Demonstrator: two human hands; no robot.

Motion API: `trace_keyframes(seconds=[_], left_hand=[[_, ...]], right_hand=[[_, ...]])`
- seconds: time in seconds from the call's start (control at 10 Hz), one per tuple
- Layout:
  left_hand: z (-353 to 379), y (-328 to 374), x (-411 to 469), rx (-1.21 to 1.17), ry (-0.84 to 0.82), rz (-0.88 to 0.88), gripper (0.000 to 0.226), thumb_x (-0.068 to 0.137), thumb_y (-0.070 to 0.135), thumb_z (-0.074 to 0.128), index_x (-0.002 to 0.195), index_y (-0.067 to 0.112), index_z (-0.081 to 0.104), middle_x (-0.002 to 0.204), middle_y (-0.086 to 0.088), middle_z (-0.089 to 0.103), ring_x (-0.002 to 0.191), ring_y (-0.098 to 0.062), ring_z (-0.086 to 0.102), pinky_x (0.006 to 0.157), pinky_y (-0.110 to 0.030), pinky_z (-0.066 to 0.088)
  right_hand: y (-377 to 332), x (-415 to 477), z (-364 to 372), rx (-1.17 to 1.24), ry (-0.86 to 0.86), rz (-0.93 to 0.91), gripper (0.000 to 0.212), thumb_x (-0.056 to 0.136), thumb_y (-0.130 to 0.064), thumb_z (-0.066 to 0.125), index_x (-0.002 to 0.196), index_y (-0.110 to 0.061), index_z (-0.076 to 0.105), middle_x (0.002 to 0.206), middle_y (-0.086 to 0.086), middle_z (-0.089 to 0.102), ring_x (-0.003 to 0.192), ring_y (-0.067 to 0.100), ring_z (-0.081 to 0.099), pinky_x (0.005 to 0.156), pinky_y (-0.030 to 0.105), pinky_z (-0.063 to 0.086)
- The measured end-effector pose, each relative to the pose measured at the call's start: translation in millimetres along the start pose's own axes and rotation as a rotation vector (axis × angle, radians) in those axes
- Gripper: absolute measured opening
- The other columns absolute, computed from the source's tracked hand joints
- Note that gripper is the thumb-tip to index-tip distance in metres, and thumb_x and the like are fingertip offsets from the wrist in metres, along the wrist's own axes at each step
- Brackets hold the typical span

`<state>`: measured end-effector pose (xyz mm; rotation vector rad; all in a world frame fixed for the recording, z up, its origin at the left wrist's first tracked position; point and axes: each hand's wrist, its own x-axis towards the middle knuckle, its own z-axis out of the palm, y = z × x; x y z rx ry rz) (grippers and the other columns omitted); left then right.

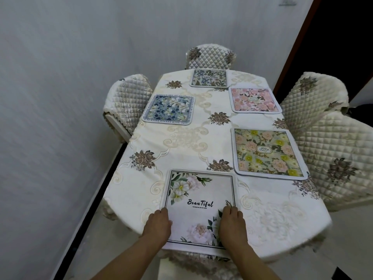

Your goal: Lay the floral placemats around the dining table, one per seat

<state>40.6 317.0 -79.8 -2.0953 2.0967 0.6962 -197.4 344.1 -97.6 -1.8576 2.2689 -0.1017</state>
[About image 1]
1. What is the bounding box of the person's left hand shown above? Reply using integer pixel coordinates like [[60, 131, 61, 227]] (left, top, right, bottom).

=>
[[142, 207, 173, 245]]

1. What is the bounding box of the person's right hand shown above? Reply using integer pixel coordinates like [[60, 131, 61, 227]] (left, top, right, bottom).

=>
[[218, 200, 249, 254]]

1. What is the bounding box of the white floral placemat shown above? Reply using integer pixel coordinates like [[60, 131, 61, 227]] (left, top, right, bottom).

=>
[[159, 169, 237, 250]]

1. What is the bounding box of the person's right forearm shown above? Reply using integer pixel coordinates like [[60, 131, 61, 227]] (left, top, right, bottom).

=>
[[229, 247, 281, 280]]

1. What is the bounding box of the person's left forearm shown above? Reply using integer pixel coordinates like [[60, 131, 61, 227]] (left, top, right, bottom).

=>
[[89, 240, 164, 280]]

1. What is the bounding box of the yellow and pink floral placemat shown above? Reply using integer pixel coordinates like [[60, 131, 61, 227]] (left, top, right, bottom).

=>
[[231, 128, 309, 181]]

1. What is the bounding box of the cream floral tablecloth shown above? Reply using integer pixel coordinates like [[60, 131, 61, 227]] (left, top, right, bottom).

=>
[[101, 69, 333, 280]]

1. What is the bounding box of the blue floral placemat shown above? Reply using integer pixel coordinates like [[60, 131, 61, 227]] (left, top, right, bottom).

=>
[[142, 94, 196, 126]]

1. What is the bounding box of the chair with quilted cream cover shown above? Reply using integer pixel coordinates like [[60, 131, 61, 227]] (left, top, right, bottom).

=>
[[103, 74, 154, 143], [294, 111, 373, 212], [280, 72, 349, 133], [185, 45, 236, 70]]

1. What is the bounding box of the green botanical placemat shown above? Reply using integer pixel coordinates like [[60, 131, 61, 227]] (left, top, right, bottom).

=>
[[189, 69, 228, 88]]

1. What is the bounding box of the brown door frame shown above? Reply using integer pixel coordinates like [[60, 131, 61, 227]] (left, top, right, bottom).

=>
[[272, 0, 324, 96]]

